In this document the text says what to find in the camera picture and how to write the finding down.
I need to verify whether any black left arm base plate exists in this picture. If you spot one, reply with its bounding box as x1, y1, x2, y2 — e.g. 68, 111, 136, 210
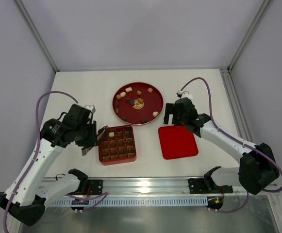
69, 179, 103, 196

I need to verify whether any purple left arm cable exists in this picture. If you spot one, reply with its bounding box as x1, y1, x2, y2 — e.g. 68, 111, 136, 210
4, 91, 109, 231

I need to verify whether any white chocolate top left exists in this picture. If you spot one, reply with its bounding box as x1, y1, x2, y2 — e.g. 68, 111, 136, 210
125, 87, 132, 92

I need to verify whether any aluminium front rail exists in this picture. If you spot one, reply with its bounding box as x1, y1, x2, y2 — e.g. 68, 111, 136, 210
15, 177, 233, 198

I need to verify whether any square red chocolate box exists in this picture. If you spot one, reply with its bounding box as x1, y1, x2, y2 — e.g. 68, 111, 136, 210
98, 125, 137, 166

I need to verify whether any round red tray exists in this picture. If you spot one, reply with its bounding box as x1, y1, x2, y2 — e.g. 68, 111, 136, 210
112, 82, 164, 125

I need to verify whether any square red box lid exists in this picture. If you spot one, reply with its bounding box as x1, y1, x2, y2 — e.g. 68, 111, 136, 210
158, 125, 199, 160

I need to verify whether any left aluminium frame post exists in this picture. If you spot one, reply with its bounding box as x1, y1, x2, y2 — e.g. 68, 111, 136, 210
13, 0, 59, 73

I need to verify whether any right side aluminium rail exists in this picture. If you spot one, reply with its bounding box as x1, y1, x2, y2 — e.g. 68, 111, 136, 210
219, 67, 255, 142

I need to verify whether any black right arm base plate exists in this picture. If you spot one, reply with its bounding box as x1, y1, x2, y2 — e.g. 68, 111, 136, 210
188, 178, 233, 194

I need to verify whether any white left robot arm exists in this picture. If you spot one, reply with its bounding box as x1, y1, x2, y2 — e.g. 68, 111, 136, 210
0, 104, 98, 226

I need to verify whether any slotted grey cable duct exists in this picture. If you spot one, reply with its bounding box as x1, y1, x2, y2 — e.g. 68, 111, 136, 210
50, 196, 208, 208

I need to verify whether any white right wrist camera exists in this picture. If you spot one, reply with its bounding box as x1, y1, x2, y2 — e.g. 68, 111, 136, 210
177, 90, 192, 99

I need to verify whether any aluminium rail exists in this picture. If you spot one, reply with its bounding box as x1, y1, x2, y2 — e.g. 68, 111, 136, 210
219, 67, 255, 142
15, 177, 233, 198

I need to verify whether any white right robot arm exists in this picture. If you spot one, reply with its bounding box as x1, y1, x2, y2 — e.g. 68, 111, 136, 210
164, 98, 280, 195

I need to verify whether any aluminium frame post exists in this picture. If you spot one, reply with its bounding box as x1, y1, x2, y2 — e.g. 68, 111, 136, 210
13, 0, 59, 73
228, 0, 273, 72

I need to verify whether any right aluminium frame post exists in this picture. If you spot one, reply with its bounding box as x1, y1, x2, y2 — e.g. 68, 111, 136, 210
228, 0, 273, 72

